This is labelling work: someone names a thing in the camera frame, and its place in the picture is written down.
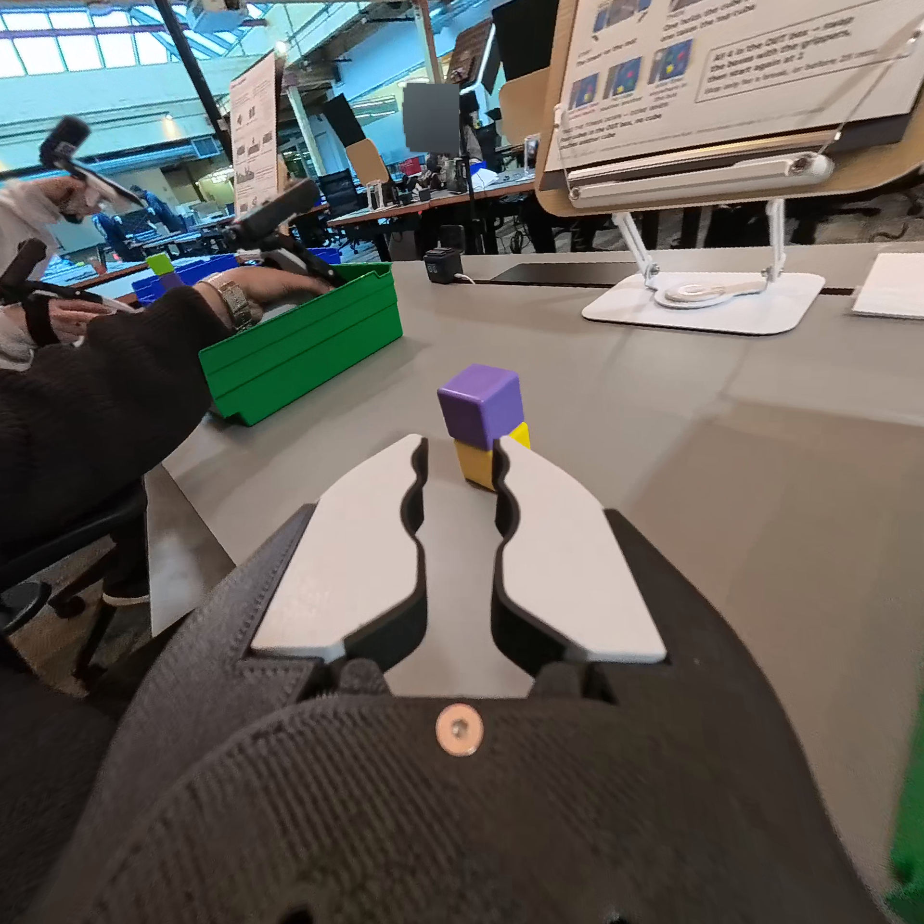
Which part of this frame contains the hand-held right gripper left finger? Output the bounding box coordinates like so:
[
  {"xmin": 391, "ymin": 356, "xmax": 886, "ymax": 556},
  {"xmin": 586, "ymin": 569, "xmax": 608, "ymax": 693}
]
[{"xmin": 250, "ymin": 433, "xmax": 430, "ymax": 672}]

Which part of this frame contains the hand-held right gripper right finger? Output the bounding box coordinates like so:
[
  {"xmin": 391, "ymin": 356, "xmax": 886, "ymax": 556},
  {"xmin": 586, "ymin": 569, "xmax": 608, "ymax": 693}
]
[{"xmin": 491, "ymin": 435, "xmax": 667, "ymax": 676}]

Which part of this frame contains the yellow magnetic cube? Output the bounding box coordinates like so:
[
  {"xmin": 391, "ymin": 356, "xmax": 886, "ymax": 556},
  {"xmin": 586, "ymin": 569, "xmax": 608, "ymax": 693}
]
[{"xmin": 453, "ymin": 422, "xmax": 531, "ymax": 492}]

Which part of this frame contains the purple magnetic cube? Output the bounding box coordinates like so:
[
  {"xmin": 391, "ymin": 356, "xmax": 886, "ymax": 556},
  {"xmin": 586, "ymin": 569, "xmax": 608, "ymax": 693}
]
[{"xmin": 437, "ymin": 363, "xmax": 524, "ymax": 450}]

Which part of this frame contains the person's left forearm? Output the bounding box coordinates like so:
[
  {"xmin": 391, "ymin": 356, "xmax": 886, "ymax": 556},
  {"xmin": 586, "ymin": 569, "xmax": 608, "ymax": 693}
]
[{"xmin": 0, "ymin": 287, "xmax": 232, "ymax": 542}]

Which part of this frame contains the person's left hand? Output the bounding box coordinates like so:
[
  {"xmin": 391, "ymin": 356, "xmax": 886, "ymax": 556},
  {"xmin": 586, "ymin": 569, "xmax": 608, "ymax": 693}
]
[{"xmin": 231, "ymin": 266, "xmax": 334, "ymax": 319}]

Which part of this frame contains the tall instruction board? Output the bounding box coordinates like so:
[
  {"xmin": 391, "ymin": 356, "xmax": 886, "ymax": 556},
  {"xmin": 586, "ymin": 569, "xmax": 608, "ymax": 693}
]
[{"xmin": 230, "ymin": 52, "xmax": 281, "ymax": 214}]

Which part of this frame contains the blue plastic bin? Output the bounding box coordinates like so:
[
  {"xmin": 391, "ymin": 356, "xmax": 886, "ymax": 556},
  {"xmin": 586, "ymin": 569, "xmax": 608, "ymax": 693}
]
[{"xmin": 133, "ymin": 249, "xmax": 340, "ymax": 304}]

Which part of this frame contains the long wooden desk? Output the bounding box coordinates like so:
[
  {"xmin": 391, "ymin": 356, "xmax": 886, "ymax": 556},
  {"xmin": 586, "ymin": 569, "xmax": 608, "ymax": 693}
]
[{"xmin": 328, "ymin": 173, "xmax": 539, "ymax": 261}]

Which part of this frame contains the distant wooden board stand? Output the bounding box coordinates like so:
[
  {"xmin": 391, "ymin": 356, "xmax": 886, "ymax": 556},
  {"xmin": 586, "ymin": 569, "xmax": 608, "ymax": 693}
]
[{"xmin": 345, "ymin": 137, "xmax": 394, "ymax": 206}]

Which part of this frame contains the silver wristwatch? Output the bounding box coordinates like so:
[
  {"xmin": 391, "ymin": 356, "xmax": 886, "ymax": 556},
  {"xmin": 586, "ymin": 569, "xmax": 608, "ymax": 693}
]
[{"xmin": 198, "ymin": 278, "xmax": 254, "ymax": 333}]

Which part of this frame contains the white ceiling projector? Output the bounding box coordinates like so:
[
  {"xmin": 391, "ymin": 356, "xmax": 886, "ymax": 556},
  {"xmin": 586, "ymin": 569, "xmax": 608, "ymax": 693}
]
[{"xmin": 186, "ymin": 0, "xmax": 250, "ymax": 33}]

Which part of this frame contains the closed grey laptop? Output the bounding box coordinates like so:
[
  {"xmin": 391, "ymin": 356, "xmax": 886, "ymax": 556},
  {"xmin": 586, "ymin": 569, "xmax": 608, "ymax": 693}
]
[{"xmin": 491, "ymin": 261, "xmax": 640, "ymax": 286}]

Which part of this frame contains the person's black sweater torso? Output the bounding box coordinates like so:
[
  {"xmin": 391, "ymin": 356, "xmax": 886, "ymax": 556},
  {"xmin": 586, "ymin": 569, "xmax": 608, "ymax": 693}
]
[{"xmin": 0, "ymin": 650, "xmax": 138, "ymax": 924}]

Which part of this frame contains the instruction sheet on stand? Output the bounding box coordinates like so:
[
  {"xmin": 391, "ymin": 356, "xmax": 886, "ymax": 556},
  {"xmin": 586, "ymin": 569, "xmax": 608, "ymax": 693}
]
[{"xmin": 498, "ymin": 0, "xmax": 924, "ymax": 218}]

